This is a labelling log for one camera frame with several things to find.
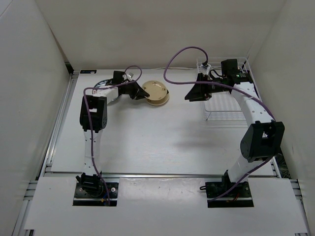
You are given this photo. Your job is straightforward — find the white front cover board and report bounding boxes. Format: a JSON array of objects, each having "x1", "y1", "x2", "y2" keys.
[{"x1": 25, "y1": 177, "x2": 308, "y2": 236}]

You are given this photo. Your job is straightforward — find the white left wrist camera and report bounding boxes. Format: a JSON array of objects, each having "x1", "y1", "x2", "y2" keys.
[{"x1": 126, "y1": 73, "x2": 134, "y2": 81}]

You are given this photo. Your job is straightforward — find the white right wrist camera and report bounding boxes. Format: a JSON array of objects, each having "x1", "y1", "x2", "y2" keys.
[{"x1": 199, "y1": 61, "x2": 211, "y2": 75}]

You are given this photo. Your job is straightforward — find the aluminium table edge rail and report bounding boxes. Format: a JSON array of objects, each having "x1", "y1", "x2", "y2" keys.
[{"x1": 39, "y1": 169, "x2": 281, "y2": 178}]

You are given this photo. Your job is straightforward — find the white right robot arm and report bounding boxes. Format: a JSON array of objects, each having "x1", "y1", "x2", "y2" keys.
[{"x1": 185, "y1": 59, "x2": 284, "y2": 197}]

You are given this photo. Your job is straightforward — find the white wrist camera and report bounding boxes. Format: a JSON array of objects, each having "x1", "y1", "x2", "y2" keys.
[
  {"x1": 199, "y1": 61, "x2": 211, "y2": 75},
  {"x1": 126, "y1": 73, "x2": 134, "y2": 81}
]

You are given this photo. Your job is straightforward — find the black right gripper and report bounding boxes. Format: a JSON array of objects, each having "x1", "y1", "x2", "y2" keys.
[{"x1": 185, "y1": 73, "x2": 228, "y2": 102}]

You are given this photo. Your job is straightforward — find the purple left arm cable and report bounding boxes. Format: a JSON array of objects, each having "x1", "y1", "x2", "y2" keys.
[{"x1": 83, "y1": 65, "x2": 143, "y2": 207}]

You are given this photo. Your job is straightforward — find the white wire dish rack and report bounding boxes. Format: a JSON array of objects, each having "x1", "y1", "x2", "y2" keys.
[{"x1": 196, "y1": 57, "x2": 253, "y2": 127}]

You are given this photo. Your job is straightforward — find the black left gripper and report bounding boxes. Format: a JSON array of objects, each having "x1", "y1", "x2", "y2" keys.
[{"x1": 121, "y1": 80, "x2": 149, "y2": 100}]

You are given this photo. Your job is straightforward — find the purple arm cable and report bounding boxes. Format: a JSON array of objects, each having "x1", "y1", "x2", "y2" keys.
[
  {"x1": 163, "y1": 46, "x2": 278, "y2": 203},
  {"x1": 83, "y1": 65, "x2": 143, "y2": 207}
]

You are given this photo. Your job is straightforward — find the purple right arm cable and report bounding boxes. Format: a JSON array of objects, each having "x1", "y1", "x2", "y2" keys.
[{"x1": 163, "y1": 46, "x2": 278, "y2": 203}]

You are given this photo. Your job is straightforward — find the white plate teal rim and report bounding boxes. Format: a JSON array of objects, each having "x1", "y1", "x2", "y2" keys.
[{"x1": 92, "y1": 80, "x2": 120, "y2": 105}]

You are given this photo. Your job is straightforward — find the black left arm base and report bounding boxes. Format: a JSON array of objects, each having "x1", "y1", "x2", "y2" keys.
[{"x1": 72, "y1": 182, "x2": 119, "y2": 207}]

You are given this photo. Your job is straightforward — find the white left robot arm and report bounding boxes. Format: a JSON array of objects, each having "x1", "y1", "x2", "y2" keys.
[{"x1": 79, "y1": 71, "x2": 149, "y2": 177}]

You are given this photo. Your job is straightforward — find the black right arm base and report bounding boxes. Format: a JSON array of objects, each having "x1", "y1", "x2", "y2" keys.
[{"x1": 199, "y1": 182, "x2": 254, "y2": 208}]

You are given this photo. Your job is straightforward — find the cream plate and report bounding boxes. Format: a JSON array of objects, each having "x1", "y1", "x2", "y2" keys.
[
  {"x1": 142, "y1": 81, "x2": 167, "y2": 100},
  {"x1": 146, "y1": 90, "x2": 170, "y2": 106}
]

